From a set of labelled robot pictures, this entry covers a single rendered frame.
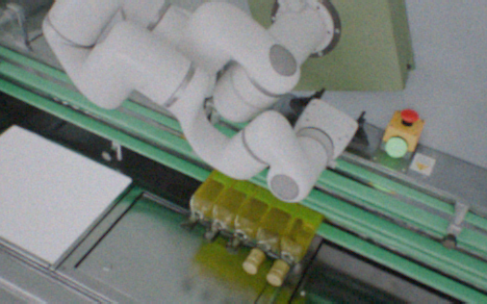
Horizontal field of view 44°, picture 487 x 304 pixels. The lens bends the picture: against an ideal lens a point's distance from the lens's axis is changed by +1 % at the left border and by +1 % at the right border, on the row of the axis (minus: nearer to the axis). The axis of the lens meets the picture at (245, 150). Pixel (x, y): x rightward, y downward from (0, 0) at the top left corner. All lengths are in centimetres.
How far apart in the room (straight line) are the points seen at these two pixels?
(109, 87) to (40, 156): 82
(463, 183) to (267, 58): 60
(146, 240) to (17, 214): 33
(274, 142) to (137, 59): 25
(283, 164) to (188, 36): 26
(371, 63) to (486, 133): 31
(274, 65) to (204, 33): 12
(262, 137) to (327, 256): 68
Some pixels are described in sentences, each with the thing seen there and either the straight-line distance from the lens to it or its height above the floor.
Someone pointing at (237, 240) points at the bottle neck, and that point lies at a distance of 132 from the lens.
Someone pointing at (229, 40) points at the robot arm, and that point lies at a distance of 93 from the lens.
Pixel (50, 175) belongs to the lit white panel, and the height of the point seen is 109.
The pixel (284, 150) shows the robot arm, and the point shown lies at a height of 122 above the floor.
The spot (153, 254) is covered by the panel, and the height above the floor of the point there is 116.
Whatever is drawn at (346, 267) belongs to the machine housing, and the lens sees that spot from 154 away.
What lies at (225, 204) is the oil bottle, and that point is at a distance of 136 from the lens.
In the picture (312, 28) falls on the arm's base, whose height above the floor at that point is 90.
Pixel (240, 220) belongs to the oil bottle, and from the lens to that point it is 134.
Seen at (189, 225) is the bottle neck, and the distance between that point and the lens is 134.
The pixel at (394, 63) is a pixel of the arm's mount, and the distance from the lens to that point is 123.
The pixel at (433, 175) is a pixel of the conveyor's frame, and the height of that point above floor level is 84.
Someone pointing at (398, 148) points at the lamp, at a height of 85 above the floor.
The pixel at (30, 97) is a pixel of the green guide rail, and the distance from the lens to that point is 176.
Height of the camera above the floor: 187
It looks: 42 degrees down
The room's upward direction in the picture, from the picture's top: 142 degrees counter-clockwise
